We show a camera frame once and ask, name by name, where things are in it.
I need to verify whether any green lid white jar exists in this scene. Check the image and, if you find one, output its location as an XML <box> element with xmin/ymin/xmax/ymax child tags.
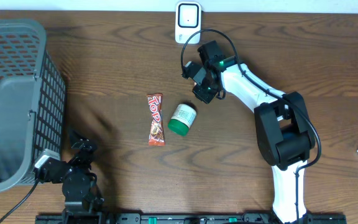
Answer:
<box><xmin>168</xmin><ymin>104</ymin><xmax>197</xmax><ymax>136</ymax></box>

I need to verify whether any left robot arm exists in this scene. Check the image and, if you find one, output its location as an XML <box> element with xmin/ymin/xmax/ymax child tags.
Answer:
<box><xmin>34</xmin><ymin>129</ymin><xmax>108</xmax><ymax>224</ymax></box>

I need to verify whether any grey plastic basket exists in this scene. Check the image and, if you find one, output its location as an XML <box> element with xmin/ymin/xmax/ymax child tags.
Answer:
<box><xmin>0</xmin><ymin>19</ymin><xmax>66</xmax><ymax>192</ymax></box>

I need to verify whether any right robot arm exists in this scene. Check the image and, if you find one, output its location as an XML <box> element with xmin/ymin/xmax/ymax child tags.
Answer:
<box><xmin>181</xmin><ymin>41</ymin><xmax>321</xmax><ymax>223</ymax></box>

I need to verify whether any red Top chocolate bar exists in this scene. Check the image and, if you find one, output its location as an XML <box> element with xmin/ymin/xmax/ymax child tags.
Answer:
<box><xmin>147</xmin><ymin>93</ymin><xmax>165</xmax><ymax>146</ymax></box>

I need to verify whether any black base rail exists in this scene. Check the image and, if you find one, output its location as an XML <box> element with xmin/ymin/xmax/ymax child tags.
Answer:
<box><xmin>35</xmin><ymin>212</ymin><xmax>347</xmax><ymax>224</ymax></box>

